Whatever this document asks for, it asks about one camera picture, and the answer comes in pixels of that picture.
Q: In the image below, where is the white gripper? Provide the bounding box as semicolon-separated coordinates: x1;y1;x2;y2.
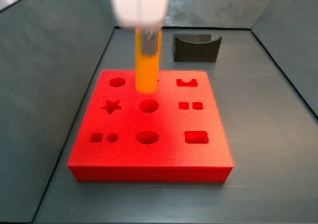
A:
110;0;168;56

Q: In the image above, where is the yellow oval peg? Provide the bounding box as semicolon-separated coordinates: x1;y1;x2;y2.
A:
134;30;161;94

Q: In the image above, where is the red shape-sorting board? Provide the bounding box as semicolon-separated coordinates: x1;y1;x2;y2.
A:
66;71;233;183

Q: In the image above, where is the black curved peg stand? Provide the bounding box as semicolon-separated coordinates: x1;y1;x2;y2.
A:
172;33;221;62

